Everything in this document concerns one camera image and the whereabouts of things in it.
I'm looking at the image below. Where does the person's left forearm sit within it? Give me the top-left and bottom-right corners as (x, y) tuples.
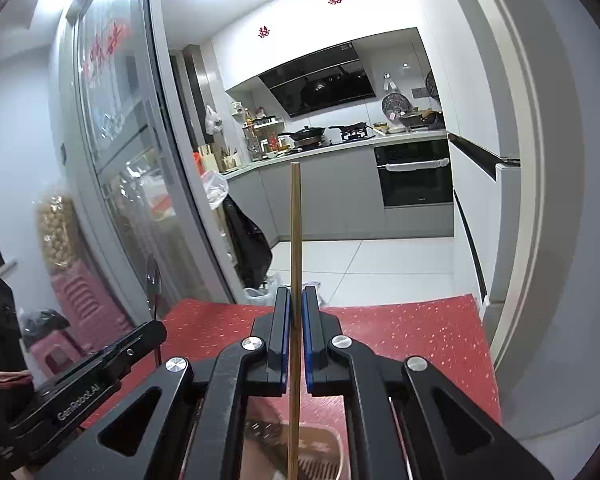
(0, 370), (34, 391)

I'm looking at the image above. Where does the clear plastic bag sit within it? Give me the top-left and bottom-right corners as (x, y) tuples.
(199, 169), (230, 211)

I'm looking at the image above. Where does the black wok with lid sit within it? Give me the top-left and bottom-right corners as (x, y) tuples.
(277, 125), (327, 147)

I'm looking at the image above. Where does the grey kitchen cabinet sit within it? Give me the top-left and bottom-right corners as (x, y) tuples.
(224, 132), (456, 242)

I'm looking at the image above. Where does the black built-in oven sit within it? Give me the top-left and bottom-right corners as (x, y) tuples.
(373, 139), (455, 209)

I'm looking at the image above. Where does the stack of pink plastic stools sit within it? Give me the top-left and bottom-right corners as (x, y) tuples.
(22, 274), (137, 377)

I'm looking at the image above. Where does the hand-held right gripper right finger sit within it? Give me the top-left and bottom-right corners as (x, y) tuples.
(302, 285), (557, 480)

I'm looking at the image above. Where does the dark cloth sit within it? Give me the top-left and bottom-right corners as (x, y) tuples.
(0, 264), (32, 413)

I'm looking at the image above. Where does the black range hood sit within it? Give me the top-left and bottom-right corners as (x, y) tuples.
(257, 42), (379, 119)

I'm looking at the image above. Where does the white floor bag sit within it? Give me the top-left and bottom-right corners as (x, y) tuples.
(243, 272), (327, 309)

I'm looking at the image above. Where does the plain wooden chopstick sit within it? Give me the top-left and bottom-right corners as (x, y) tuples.
(288, 162), (304, 480)

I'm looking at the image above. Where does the white hanging plastic bag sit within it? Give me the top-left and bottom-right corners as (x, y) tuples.
(204, 104), (224, 136)

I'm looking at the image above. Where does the cooking oil bottle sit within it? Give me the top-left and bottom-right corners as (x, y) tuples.
(243, 107), (256, 156)

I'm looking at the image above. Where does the black garbage bag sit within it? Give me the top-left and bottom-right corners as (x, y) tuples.
(223, 194), (274, 289)

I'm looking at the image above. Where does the dark wok with food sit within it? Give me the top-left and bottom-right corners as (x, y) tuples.
(397, 109), (444, 129)

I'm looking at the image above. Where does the sliding glass door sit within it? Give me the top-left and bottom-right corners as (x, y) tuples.
(54, 0), (242, 307)

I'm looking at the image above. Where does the clear bag of nuts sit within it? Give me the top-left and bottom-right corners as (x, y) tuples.
(35, 194), (84, 274)

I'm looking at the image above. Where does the white tall cabinet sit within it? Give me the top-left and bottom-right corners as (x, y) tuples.
(447, 129), (522, 312)

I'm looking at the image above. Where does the dark translucent spoon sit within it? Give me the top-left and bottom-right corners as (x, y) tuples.
(144, 253), (164, 367)

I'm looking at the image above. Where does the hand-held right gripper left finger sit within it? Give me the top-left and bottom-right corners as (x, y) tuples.
(34, 287), (292, 480)

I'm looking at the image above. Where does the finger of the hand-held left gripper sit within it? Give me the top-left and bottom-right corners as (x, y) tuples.
(32, 318), (169, 402)

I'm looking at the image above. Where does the red paper door decal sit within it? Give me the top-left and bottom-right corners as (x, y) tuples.
(79, 21), (134, 74)

